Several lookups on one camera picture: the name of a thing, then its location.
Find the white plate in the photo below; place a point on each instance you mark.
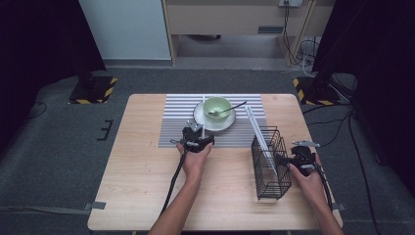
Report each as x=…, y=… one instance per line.
x=212, y=125

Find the hazard-striped stand base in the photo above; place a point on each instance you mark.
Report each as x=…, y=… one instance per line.
x=98, y=89
x=313, y=94

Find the grey tape piece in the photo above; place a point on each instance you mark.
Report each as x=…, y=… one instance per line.
x=96, y=205

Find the metal spoon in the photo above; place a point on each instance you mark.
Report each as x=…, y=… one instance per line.
x=228, y=109

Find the person's left hand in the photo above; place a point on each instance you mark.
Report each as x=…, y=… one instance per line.
x=194, y=163

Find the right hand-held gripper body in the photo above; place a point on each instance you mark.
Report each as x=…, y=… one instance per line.
x=305, y=158

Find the grey floor strip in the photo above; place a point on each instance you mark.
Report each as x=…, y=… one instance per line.
x=42, y=210

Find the white panel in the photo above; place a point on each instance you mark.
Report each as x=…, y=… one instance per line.
x=127, y=29

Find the black curtain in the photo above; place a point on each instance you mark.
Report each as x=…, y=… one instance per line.
x=375, y=65
x=39, y=49

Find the striped placemat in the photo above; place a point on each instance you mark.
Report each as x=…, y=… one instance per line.
x=176, y=111

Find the beige wooden desk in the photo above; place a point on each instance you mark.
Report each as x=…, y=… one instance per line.
x=228, y=18

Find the green bowl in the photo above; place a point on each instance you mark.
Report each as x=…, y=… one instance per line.
x=217, y=105

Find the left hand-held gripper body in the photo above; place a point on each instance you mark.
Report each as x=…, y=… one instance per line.
x=194, y=140

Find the person's right hand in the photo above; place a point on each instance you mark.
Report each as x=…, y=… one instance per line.
x=310, y=184

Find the wall power socket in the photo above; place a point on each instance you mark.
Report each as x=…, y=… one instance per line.
x=290, y=3

